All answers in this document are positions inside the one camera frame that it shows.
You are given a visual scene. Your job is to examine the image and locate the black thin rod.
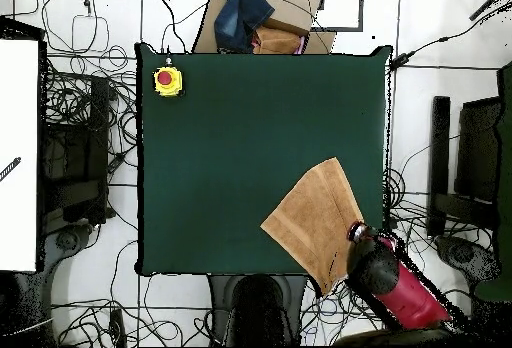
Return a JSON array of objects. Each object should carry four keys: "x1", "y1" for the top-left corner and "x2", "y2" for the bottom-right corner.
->
[{"x1": 468, "y1": 0, "x2": 512, "y2": 22}]

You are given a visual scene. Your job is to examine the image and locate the brown cardboard box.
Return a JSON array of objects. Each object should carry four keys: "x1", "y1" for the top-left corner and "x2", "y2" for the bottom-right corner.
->
[{"x1": 191, "y1": 0, "x2": 338, "y2": 56}]

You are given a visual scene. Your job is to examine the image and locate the black floor cable tangle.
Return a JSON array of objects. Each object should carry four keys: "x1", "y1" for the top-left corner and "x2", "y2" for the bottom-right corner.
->
[
  {"x1": 299, "y1": 165, "x2": 499, "y2": 346},
  {"x1": 50, "y1": 275, "x2": 215, "y2": 348},
  {"x1": 41, "y1": 45, "x2": 140, "y2": 193}
]

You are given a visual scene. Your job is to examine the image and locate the small black power strip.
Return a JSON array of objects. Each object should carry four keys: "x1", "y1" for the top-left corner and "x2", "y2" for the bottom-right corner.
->
[{"x1": 108, "y1": 308, "x2": 128, "y2": 348}]

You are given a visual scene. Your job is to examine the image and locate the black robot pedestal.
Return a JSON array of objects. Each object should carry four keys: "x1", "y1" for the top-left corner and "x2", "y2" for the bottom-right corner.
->
[{"x1": 205, "y1": 274, "x2": 311, "y2": 347}]

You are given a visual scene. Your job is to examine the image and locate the tan terry towel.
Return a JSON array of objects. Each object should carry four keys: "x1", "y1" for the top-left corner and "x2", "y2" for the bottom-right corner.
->
[{"x1": 259, "y1": 156, "x2": 366, "y2": 298}]

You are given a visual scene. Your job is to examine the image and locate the black flat board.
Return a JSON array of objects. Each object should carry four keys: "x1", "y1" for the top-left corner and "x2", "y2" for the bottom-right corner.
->
[{"x1": 454, "y1": 96, "x2": 502, "y2": 206}]

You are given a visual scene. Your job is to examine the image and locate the grey floor stand base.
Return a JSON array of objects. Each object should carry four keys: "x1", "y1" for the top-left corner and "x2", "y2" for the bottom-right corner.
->
[{"x1": 41, "y1": 222, "x2": 98, "y2": 282}]

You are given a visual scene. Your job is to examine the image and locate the black power adapter with cable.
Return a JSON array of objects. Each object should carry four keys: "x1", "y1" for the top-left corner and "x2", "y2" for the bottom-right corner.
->
[{"x1": 388, "y1": 1, "x2": 512, "y2": 74}]

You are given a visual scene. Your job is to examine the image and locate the folded orange cloth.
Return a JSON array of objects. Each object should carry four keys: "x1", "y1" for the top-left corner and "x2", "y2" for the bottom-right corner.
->
[{"x1": 251, "y1": 26, "x2": 306, "y2": 56}]

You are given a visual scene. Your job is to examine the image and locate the yellow emergency stop button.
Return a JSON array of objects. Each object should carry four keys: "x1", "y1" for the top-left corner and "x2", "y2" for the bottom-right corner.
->
[{"x1": 152, "y1": 66, "x2": 185, "y2": 98}]

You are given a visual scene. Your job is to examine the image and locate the black ribbed rod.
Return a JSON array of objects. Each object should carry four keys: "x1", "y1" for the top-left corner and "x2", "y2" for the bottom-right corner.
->
[{"x1": 0, "y1": 156, "x2": 22, "y2": 184}]

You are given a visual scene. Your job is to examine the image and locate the white flat panel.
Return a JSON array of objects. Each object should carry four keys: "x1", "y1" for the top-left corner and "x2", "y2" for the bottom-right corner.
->
[{"x1": 0, "y1": 38, "x2": 40, "y2": 273}]

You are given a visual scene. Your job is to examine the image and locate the black floor stand base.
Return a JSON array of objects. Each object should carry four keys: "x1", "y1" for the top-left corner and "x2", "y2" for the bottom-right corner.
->
[{"x1": 434, "y1": 234, "x2": 502, "y2": 286}]

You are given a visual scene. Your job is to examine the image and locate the black square frame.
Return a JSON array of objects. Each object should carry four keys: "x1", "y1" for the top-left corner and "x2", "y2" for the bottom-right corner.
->
[{"x1": 305, "y1": 0, "x2": 365, "y2": 33}]

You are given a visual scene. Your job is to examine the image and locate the blue jeans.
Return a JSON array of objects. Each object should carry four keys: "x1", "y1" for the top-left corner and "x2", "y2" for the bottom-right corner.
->
[{"x1": 213, "y1": 0, "x2": 276, "y2": 54}]

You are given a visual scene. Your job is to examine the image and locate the black flat bar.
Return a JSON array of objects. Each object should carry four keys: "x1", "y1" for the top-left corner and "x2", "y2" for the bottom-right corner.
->
[{"x1": 426, "y1": 95, "x2": 452, "y2": 240}]

